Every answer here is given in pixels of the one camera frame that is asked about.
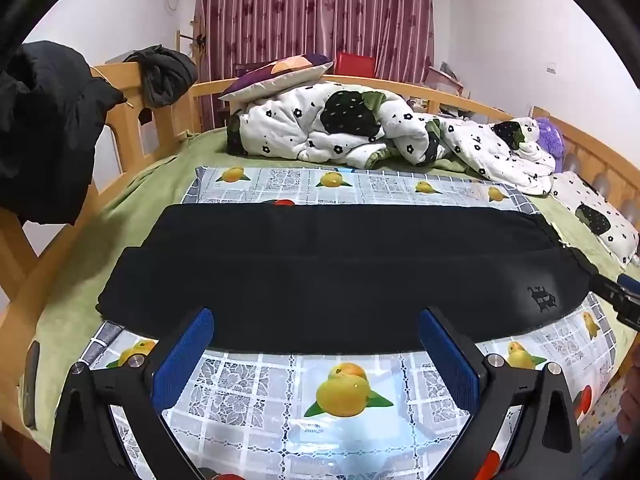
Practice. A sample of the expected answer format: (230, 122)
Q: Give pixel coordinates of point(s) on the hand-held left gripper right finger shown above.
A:
(450, 360)

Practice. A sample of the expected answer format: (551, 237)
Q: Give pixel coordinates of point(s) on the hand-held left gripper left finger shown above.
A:
(182, 360)

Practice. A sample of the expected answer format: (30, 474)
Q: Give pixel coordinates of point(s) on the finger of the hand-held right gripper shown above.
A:
(622, 302)

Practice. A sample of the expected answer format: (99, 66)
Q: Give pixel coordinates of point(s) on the black pants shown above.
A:
(325, 270)

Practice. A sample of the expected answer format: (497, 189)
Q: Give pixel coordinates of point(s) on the fruit print plastic sheet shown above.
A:
(250, 385)

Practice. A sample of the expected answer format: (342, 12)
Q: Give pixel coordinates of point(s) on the white floral pillow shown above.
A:
(600, 210)

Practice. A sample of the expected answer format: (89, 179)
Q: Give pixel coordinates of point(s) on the purple plush toy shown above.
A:
(549, 135)

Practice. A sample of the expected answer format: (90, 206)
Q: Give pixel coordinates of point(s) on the white floral quilt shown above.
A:
(300, 125)

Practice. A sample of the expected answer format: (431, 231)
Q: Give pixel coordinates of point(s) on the black jacket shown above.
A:
(45, 135)

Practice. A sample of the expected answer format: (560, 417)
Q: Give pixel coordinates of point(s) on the dark grey garment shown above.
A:
(162, 75)

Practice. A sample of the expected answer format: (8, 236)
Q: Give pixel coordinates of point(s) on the purple patterned pillow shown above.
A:
(270, 77)

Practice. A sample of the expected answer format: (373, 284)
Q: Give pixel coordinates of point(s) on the red box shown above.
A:
(354, 64)

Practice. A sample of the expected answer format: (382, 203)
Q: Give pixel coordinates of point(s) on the wooden coat rack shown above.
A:
(196, 40)

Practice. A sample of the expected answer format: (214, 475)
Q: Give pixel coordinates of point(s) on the maroon floral curtain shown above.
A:
(310, 10)

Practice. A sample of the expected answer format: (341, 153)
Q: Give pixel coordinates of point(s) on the white wall plate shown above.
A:
(551, 68)

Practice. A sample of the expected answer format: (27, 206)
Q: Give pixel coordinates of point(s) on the wooden bed frame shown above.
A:
(125, 110)

